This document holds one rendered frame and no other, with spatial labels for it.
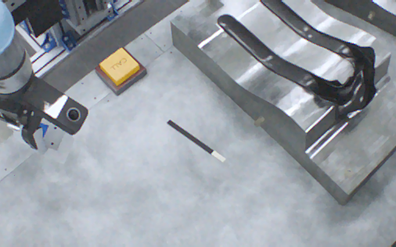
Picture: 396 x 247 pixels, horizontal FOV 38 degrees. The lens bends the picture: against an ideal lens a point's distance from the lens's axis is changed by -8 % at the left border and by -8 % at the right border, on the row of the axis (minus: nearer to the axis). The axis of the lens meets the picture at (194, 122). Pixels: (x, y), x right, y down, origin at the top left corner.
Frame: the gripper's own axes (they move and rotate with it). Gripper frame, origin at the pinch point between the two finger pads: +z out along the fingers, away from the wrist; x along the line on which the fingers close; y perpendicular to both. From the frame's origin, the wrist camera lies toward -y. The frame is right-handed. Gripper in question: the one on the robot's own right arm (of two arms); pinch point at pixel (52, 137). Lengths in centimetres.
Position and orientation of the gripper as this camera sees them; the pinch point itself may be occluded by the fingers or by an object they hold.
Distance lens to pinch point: 109.1
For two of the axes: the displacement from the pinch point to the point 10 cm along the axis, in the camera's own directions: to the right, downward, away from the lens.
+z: 0.4, 4.6, 8.9
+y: -9.4, -2.9, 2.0
